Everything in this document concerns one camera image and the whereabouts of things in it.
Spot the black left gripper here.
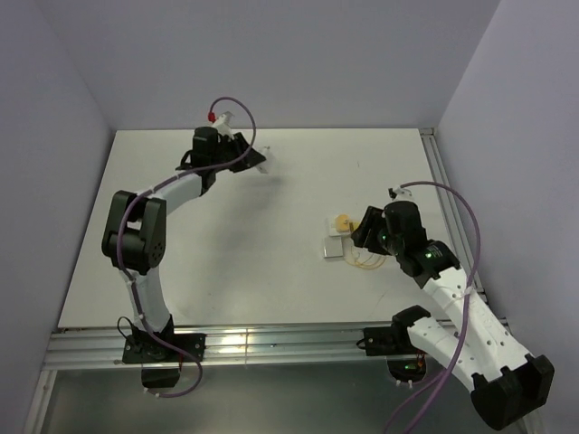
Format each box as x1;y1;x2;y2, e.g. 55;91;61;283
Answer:
210;133;264;174

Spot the white USB charger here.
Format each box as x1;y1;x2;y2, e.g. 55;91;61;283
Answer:
255;146;271;175
323;236;344;259

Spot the small yellow charger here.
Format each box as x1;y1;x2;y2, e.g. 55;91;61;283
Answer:
334;214;350;233

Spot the white cube socket adapter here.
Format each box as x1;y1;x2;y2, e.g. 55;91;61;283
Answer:
326;213;351;238

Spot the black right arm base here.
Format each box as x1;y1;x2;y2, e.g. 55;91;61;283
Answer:
361;325;419;356

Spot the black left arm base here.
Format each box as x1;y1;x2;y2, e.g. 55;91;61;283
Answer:
122;333;206;364

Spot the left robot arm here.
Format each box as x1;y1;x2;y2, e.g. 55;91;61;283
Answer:
101;127;268;361

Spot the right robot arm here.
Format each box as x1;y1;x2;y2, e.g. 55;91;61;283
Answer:
351;201;555;430

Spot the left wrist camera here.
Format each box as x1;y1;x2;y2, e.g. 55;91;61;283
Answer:
208;111;234;137

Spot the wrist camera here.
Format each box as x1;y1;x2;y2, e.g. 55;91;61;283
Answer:
388;186;414;202
208;111;234;137

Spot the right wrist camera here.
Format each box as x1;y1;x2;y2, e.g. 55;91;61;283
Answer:
388;186;414;202

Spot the aluminium right rail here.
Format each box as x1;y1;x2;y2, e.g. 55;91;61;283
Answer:
419;128;478;273

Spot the aluminium rail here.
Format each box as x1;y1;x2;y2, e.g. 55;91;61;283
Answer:
419;128;478;273
42;321;391;371

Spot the aluminium front rail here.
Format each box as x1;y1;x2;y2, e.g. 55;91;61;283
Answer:
42;321;391;371

